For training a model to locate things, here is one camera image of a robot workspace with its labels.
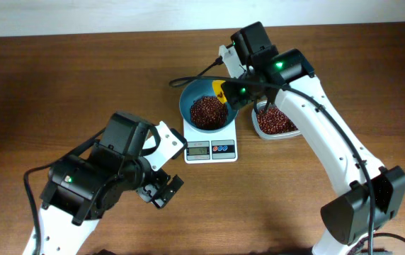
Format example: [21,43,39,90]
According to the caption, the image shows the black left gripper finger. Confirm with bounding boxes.
[152,175,184,209]
[135,184,162,203]

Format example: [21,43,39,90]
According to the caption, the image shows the yellow plastic scoop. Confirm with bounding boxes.
[212,80,227,104]

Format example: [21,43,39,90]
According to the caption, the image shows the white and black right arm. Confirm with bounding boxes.
[222,22,405,254]

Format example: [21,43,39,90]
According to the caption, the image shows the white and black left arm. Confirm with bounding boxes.
[23,112,188,254]

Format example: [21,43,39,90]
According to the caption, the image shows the red beans in bowl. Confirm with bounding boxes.
[190,96,228,130]

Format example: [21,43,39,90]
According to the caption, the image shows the white digital kitchen scale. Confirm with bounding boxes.
[183,120,238,164]

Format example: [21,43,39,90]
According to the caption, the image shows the clear plastic bean container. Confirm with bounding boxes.
[251,101,301,140]

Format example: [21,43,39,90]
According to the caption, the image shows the red beans in container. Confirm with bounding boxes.
[256,108,297,135]

